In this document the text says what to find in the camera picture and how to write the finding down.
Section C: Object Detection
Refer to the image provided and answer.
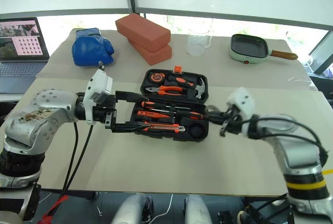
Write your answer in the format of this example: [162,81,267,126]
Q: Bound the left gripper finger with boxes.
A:
[111,121,148,133]
[115,91,150,104]

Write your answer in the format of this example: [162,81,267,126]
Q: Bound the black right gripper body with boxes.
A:
[220,108,244,136]

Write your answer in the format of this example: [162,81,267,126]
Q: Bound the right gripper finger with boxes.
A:
[208,109,236,119]
[209,117,230,126]

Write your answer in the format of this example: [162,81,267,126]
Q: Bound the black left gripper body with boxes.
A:
[92,92,118,132]

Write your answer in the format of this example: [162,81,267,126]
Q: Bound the orange black handled screwdriver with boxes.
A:
[166,109,207,121]
[140,100,193,110]

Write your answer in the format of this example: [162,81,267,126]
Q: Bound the small black orange cutter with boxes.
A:
[136,109,175,119]

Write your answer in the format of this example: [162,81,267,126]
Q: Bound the large orange black utility knife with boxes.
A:
[133,122,186,133]

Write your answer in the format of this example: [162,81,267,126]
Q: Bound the black tool case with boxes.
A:
[130,65,210,143]

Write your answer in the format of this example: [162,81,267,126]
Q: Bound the orange black tape measure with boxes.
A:
[149,72,164,82]

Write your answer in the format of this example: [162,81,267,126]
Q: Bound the red brick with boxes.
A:
[127,39,173,66]
[115,13,172,53]

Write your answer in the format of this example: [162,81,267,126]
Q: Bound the grey cardboard sheet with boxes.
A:
[15,77,333,199]

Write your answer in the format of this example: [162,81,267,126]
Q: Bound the blue boxing glove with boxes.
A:
[72,28,115,67]

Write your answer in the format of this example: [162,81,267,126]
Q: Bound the green electric frying pan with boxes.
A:
[228,33,299,66]

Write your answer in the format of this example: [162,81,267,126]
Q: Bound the clear plastic measuring jug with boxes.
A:
[187,28,213,57]

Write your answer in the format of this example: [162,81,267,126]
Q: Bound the silver rounded shell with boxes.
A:
[111,193,155,224]
[184,194,213,224]

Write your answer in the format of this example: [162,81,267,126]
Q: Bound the dark grey open laptop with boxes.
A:
[0,17,50,95]

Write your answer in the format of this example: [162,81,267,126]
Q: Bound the black shoe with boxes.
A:
[237,207,261,224]

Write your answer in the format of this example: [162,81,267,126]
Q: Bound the small black floor box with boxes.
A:
[217,210,235,224]

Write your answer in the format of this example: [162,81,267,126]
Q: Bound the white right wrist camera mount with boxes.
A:
[225,86,256,132]

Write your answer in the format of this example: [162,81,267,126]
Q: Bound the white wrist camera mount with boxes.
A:
[83,69,113,126]
[225,86,256,132]

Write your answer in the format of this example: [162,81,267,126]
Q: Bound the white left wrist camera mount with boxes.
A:
[83,69,113,126]

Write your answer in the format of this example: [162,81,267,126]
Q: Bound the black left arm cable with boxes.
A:
[61,121,80,199]
[62,124,95,196]

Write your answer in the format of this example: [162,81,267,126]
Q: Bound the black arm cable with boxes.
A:
[61,121,80,199]
[62,124,95,196]
[228,116,329,168]

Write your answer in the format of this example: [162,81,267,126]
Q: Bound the claw hammer orange black handle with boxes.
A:
[166,74,208,100]

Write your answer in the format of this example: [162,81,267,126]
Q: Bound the orange handled pliers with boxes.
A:
[145,85,184,96]

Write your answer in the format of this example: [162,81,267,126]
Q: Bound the thin white floor cable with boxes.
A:
[152,194,174,224]

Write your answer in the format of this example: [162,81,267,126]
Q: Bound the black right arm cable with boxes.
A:
[228,116,329,168]

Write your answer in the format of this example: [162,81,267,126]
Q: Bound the red strap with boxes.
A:
[39,194,70,224]

